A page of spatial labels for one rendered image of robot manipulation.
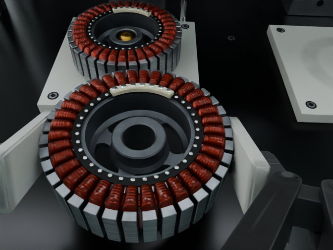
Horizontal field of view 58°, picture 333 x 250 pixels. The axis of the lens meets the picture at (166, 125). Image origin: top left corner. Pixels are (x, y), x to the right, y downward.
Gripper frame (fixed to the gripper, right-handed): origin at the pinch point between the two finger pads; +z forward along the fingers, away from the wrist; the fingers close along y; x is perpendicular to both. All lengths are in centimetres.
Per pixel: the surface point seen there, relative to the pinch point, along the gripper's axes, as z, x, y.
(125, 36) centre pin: 14.3, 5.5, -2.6
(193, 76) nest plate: 13.5, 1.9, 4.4
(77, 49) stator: 11.2, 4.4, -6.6
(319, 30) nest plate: 21.6, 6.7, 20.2
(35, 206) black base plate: 2.2, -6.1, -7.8
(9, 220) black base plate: 1.2, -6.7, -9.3
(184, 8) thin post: 21.2, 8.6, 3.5
